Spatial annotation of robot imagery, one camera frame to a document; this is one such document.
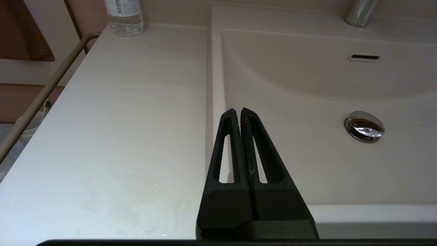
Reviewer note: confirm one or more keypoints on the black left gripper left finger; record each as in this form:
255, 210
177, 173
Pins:
223, 205

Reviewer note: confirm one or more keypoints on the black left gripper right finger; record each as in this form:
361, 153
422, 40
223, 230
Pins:
280, 201

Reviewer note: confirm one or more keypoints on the chrome lever faucet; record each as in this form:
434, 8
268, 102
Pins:
360, 12

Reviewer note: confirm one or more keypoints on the beige ceramic sink basin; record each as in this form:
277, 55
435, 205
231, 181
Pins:
324, 82

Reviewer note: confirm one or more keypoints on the chrome drain stopper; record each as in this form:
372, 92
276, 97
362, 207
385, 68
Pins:
364, 125

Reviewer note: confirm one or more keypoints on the white round bin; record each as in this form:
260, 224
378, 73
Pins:
30, 128

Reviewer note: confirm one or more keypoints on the clear plastic water bottle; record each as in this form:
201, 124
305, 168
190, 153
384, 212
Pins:
125, 18

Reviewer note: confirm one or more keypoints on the brown hanging pouch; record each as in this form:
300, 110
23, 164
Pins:
20, 30

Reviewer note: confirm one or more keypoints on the beige metal towel rail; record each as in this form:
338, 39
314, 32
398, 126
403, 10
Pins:
41, 99

